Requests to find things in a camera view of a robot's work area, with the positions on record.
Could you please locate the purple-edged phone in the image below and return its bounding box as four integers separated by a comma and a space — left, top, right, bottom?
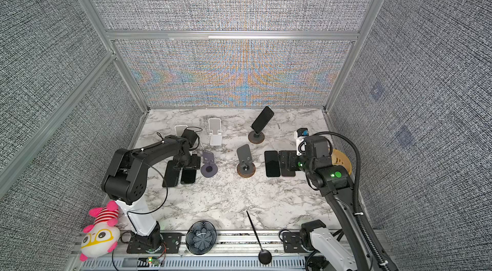
264, 150, 281, 177

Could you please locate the white phone stand, left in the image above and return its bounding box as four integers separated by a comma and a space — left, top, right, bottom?
174, 124, 188, 136

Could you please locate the green-lit circuit board, left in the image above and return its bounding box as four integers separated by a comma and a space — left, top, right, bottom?
146, 257, 161, 267

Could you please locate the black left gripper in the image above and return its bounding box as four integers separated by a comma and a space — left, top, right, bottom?
174, 152, 202, 171

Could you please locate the wood-base stand, back right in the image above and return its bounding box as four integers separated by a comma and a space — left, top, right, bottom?
248, 131, 265, 144

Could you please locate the black long-handled spoon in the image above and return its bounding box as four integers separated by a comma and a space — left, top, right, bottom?
246, 211, 272, 265

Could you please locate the right wrist camera, white mount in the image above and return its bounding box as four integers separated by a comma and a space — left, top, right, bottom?
295, 127, 309, 156

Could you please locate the aluminium front rail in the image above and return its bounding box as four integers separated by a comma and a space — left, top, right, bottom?
65, 230, 310, 270

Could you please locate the pink striped plush toy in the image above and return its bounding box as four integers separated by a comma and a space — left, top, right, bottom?
79, 200, 120, 262

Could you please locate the wood-base grey stand, centre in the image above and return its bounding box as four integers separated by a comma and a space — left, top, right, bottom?
237, 144, 256, 178

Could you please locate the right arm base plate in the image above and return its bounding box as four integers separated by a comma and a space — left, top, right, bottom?
279, 229, 308, 254

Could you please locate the bamboo steamer basket with buns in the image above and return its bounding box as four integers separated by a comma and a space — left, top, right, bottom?
331, 149, 352, 175

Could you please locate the teal-edged phone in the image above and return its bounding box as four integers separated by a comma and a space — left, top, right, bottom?
180, 168, 197, 185

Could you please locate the white phone stand, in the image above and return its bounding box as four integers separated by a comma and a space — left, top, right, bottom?
208, 118, 222, 146
174, 124, 188, 136

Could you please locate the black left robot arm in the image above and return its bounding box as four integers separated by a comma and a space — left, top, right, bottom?
101, 129, 199, 253

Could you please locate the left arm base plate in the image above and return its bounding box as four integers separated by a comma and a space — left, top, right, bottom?
126, 233, 182, 254

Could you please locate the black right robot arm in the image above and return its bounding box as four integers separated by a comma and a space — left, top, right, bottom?
295, 131, 398, 270

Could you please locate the white phone stand, middle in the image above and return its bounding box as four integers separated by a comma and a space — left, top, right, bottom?
208, 118, 222, 146

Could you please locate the purple round-base phone stand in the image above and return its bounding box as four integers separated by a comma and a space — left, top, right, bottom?
201, 150, 218, 178

